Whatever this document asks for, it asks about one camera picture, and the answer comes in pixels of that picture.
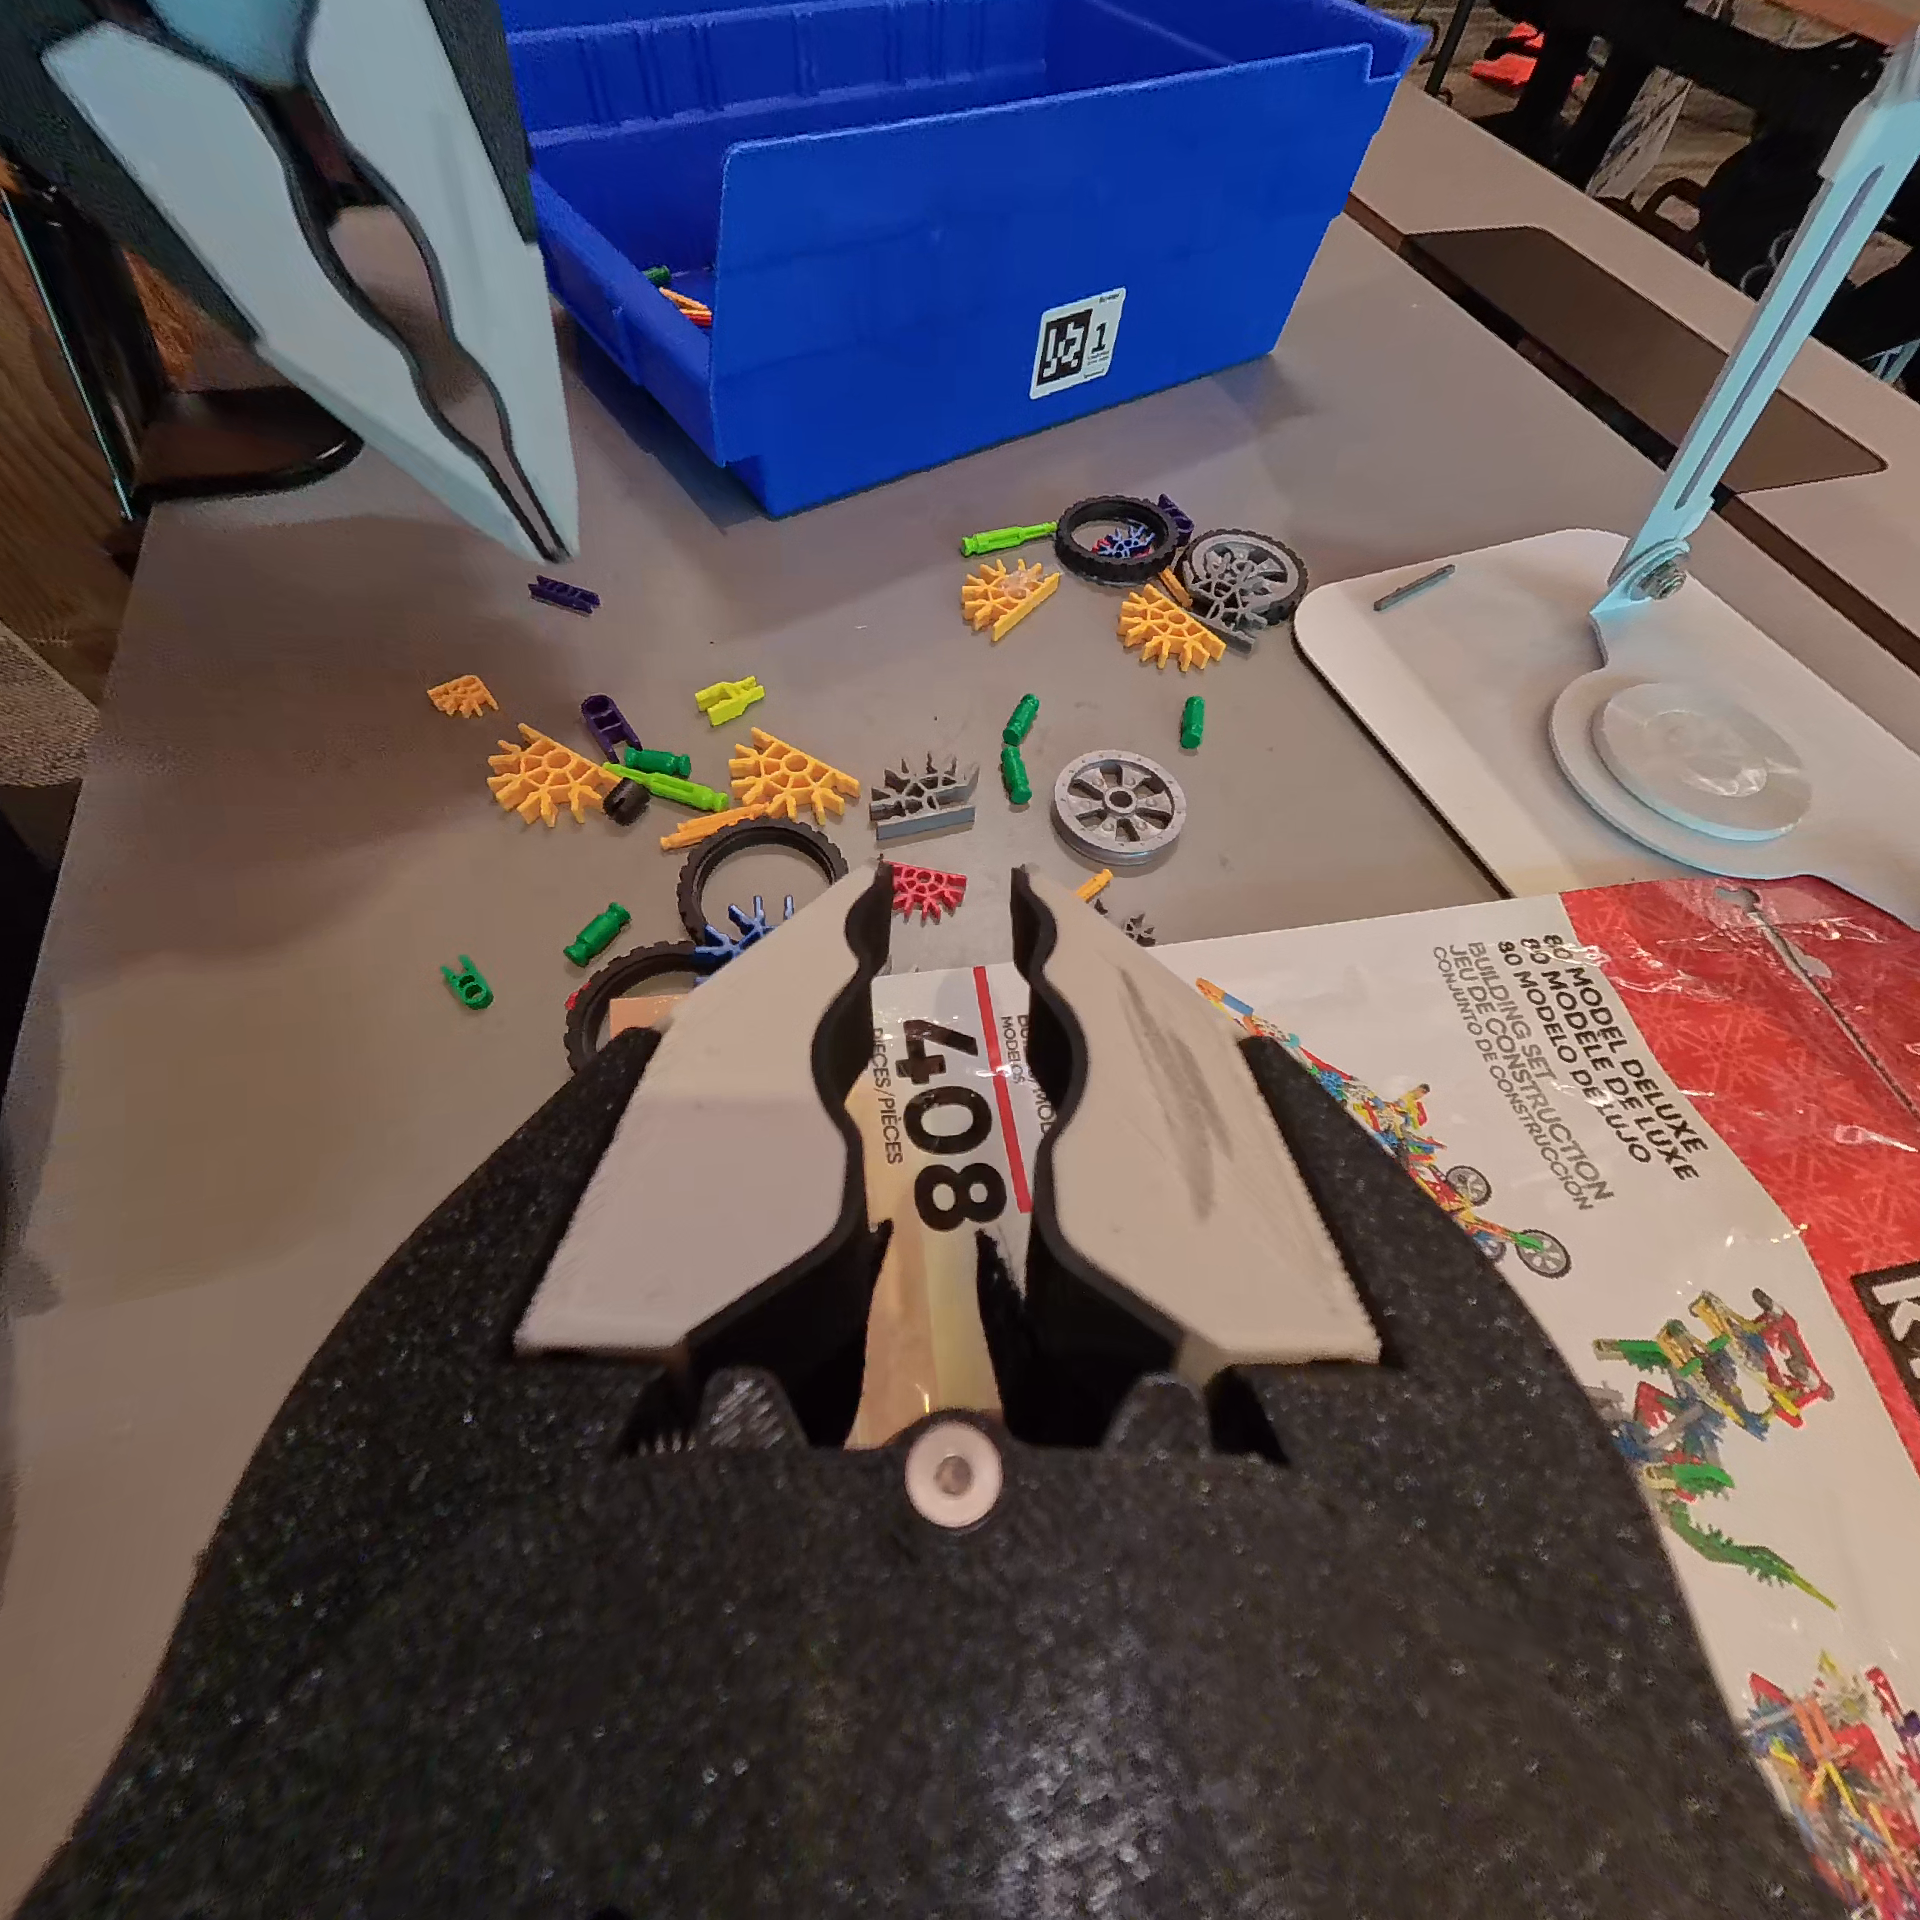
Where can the small yellow fan connector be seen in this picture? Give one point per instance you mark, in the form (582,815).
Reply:
(462,696)

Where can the yellow half-round connector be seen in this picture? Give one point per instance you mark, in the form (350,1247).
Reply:
(1170,626)
(1009,595)

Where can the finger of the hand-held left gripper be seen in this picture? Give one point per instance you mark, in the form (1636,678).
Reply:
(224,195)
(451,224)

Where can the black rubber tire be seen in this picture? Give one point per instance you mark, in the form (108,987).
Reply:
(1067,539)
(587,1019)
(693,886)

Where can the blue snowflake connector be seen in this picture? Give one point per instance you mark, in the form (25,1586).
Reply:
(742,930)

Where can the round clear suction disc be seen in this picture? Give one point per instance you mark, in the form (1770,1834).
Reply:
(1688,758)

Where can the orange-yellow rod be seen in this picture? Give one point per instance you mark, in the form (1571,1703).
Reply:
(715,825)

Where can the black spacer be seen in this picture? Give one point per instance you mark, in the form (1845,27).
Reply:
(627,804)

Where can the small grey bar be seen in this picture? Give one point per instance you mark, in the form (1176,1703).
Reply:
(1412,586)

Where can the printed toy packaging bag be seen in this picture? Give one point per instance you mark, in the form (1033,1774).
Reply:
(1499,1080)

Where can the grey wheel with black tire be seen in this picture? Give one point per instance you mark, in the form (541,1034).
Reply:
(1283,578)

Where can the yellow-green clip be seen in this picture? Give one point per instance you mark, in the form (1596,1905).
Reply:
(728,698)

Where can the white stand base board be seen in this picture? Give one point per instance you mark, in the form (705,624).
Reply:
(1440,690)

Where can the pile of construction toy pieces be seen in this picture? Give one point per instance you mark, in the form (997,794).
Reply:
(681,299)

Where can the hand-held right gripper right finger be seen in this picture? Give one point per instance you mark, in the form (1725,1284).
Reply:
(1201,1201)

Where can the large yellow connector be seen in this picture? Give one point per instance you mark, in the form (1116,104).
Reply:
(547,776)
(790,772)

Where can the black office chair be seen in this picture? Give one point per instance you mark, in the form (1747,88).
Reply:
(240,441)

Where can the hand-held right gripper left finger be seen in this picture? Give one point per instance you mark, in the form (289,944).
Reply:
(705,1185)

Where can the green clip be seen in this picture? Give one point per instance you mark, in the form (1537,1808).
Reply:
(468,984)

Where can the small blue connector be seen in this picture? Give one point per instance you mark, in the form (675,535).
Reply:
(1117,542)

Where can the purple link with holes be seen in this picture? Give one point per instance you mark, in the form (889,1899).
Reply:
(611,723)

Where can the grey wheel hub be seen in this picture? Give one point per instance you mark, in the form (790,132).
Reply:
(1117,808)

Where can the red fan connector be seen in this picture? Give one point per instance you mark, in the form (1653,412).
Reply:
(931,887)

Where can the purple ladder connector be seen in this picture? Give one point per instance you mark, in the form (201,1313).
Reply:
(564,595)

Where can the blue plastic bin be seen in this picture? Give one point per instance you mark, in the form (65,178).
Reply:
(931,255)

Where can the lime green rod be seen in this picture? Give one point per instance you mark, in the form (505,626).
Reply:
(681,788)
(1009,535)

